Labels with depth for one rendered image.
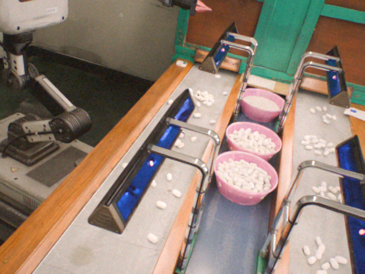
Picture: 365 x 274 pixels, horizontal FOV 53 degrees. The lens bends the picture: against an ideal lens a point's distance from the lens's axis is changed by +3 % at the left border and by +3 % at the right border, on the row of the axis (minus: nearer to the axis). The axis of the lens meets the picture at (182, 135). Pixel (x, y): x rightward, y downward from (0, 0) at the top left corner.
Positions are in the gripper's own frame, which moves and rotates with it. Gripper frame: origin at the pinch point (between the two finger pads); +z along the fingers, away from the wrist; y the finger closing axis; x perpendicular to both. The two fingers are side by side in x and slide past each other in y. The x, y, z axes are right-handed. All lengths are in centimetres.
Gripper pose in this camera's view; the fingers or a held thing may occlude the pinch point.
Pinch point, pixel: (210, 9)
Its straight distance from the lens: 196.3
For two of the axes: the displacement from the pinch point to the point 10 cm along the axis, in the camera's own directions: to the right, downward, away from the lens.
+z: 8.9, 3.6, -2.7
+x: -3.4, 1.4, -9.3
